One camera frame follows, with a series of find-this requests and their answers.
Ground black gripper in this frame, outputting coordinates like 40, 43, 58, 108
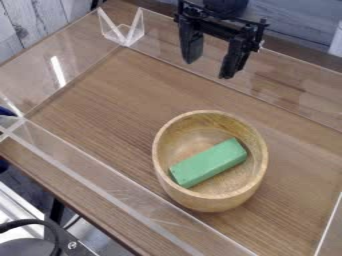
174, 0, 269, 79

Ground black table leg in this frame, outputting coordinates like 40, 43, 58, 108
50, 199, 66, 224

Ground green rectangular block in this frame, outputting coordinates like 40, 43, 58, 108
170, 138, 247, 188

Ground brown wooden bowl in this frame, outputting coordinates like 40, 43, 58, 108
151, 110, 269, 212

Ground grey metal bracket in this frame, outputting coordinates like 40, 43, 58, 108
56, 228, 99, 256

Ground clear acrylic tray walls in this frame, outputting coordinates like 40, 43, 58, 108
0, 1, 342, 256

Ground black cable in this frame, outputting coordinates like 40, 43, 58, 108
0, 218, 63, 256

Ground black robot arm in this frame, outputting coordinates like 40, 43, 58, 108
174, 0, 270, 79

